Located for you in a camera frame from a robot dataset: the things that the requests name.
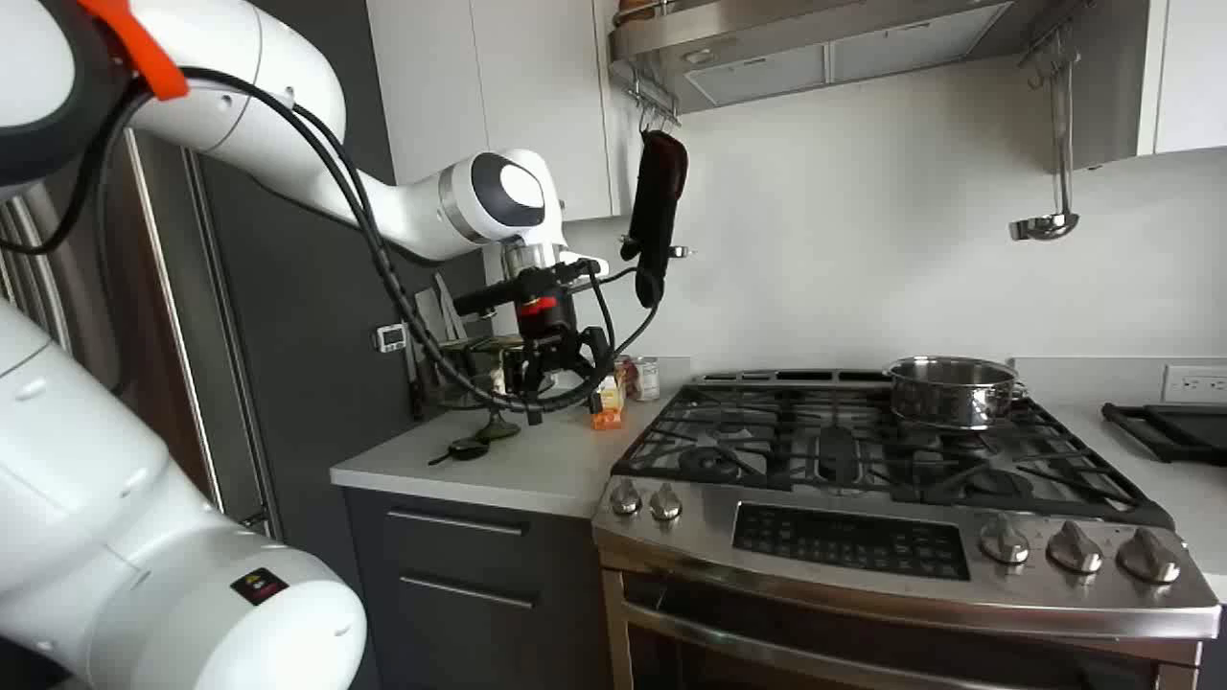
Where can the small silver stove knob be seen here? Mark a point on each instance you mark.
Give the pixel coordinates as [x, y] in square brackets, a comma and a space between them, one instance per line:
[623, 498]
[667, 506]

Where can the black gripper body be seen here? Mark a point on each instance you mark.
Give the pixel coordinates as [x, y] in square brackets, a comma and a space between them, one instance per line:
[563, 351]

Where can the dark grey tall cabinet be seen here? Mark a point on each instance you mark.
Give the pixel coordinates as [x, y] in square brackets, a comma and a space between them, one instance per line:
[293, 329]

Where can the dark grey base cabinet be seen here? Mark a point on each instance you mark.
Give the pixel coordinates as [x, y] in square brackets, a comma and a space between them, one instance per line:
[484, 626]

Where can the small orange jar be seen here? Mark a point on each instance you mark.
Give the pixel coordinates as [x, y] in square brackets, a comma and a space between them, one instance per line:
[613, 409]

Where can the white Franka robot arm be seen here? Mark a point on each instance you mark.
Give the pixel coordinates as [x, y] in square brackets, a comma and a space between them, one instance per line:
[89, 510]

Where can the large silver stove knob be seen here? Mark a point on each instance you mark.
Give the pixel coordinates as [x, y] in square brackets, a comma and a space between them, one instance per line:
[1153, 558]
[1008, 541]
[1077, 548]

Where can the black flat tray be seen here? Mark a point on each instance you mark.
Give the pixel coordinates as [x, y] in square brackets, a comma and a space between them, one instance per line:
[1176, 429]

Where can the white wall cabinet grey side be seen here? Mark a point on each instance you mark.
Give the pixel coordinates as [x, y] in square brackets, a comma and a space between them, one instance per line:
[1182, 76]

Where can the stainless steel gas range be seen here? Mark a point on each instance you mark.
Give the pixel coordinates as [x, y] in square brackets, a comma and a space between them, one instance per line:
[894, 576]

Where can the stainless steel pot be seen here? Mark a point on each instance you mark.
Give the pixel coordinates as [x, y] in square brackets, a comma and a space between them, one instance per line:
[953, 387]

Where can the small white wall outlet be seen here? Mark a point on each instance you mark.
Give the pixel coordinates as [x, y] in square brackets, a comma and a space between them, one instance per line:
[393, 340]

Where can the black cast iron grates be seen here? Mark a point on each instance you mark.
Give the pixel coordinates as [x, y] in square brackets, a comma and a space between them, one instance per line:
[820, 444]

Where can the white two-door wall cabinet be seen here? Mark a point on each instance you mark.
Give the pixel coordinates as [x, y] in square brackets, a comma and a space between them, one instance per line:
[499, 76]

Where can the wide white wall outlet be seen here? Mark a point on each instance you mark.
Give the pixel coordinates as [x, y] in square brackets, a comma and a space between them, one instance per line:
[1197, 380]

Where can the hanging metal ladle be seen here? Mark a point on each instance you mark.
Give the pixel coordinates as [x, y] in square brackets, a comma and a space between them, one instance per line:
[1054, 223]

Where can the black oven mitt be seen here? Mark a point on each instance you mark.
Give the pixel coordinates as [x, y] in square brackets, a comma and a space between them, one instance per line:
[656, 203]

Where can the small spice jar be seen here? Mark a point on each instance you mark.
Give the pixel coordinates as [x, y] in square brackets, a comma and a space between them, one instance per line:
[646, 380]

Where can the stainless steel refrigerator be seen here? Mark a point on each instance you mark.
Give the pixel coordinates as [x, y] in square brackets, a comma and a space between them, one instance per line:
[89, 292]

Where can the stainless steel range hood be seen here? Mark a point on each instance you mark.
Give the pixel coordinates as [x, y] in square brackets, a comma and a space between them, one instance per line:
[820, 43]

